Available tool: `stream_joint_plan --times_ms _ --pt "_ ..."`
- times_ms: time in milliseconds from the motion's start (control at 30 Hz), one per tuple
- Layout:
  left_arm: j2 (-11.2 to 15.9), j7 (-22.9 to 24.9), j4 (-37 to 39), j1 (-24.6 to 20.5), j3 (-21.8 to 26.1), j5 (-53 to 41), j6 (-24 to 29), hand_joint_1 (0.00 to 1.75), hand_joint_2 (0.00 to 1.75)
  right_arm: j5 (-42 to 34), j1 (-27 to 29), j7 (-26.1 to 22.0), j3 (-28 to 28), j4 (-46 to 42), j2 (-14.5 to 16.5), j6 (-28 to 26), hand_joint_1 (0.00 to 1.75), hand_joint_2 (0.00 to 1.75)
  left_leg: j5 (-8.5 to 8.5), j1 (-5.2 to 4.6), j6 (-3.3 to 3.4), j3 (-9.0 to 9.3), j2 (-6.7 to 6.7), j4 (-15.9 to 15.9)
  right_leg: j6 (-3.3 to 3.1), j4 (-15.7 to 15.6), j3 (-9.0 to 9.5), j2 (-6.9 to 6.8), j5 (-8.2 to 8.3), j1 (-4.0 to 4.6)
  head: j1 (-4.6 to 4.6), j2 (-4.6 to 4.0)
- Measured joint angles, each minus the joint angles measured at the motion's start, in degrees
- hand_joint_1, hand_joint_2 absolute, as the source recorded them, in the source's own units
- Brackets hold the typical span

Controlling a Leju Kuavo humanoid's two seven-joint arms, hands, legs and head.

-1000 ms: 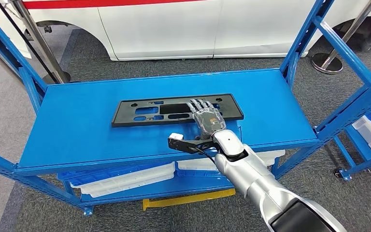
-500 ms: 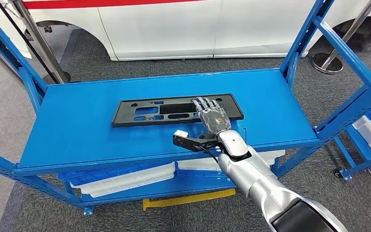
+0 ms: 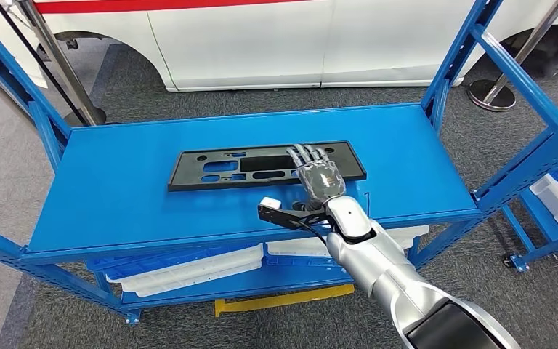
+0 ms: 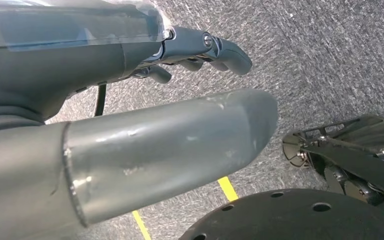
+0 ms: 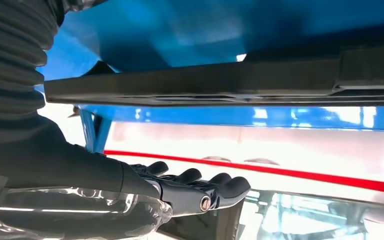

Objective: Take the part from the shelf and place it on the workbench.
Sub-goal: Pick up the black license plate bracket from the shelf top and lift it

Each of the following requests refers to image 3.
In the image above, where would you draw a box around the black plastic panel with cutouts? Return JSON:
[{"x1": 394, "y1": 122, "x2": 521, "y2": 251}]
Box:
[{"x1": 167, "y1": 140, "x2": 368, "y2": 193}]

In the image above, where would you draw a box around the blue metal shelf rack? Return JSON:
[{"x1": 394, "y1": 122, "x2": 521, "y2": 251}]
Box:
[
  {"x1": 500, "y1": 144, "x2": 558, "y2": 273},
  {"x1": 0, "y1": 0, "x2": 558, "y2": 327}
]

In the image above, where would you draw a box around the white car with red stripe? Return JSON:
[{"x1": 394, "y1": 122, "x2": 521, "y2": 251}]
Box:
[{"x1": 0, "y1": 0, "x2": 558, "y2": 92}]

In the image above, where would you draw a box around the black stanchion belt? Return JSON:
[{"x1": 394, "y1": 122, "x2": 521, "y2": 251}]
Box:
[{"x1": 0, "y1": 0, "x2": 87, "y2": 127}]

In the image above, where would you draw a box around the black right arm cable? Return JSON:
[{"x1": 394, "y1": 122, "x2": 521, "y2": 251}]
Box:
[{"x1": 302, "y1": 212, "x2": 332, "y2": 243}]

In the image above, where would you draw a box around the chrome stanchion post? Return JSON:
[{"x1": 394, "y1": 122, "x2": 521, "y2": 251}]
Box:
[
  {"x1": 466, "y1": 0, "x2": 558, "y2": 113},
  {"x1": 16, "y1": 0, "x2": 108, "y2": 127}
]

